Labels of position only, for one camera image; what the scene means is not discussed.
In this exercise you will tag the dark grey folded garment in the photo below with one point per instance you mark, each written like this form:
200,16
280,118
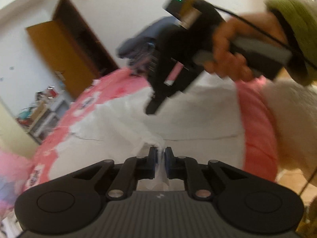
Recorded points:
146,32

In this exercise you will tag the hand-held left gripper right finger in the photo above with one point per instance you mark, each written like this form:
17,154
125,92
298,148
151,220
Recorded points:
169,162

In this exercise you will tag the dark brown door frame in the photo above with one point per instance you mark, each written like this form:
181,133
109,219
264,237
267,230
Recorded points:
89,37

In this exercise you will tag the cream wardrobe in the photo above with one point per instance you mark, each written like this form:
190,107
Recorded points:
12,129

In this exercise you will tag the wooden door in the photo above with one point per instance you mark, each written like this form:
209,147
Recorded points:
64,54

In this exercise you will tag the cardboard box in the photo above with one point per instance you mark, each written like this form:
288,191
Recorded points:
39,109

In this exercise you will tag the person's right forearm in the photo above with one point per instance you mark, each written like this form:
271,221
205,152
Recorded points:
297,24

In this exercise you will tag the pink floral quilt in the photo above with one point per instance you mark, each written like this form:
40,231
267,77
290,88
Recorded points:
12,178

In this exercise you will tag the person's right hand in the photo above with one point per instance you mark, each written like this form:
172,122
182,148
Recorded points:
257,26

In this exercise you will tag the red floral blanket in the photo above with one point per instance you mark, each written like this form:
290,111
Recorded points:
257,129

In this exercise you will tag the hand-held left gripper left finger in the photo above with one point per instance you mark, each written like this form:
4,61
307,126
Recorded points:
153,161

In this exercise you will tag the white shelf desk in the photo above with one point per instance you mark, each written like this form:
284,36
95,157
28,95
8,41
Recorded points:
49,119

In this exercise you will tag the white garment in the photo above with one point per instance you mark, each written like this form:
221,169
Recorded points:
198,116

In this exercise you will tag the teal bag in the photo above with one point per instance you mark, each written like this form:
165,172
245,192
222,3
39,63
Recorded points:
24,115

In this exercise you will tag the red thermos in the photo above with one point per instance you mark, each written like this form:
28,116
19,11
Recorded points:
53,93

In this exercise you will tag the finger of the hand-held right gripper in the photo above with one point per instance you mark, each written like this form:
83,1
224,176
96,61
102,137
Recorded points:
152,107

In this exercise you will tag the white plush bed cover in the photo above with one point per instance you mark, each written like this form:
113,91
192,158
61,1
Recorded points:
292,129

